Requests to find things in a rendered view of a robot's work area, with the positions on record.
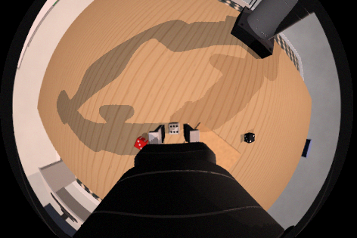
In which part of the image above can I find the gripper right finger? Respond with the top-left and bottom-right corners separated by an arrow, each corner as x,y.
183,124 -> 200,143

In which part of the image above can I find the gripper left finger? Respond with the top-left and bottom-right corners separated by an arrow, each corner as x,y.
148,125 -> 165,144

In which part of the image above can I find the red die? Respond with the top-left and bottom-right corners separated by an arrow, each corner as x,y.
134,136 -> 148,149

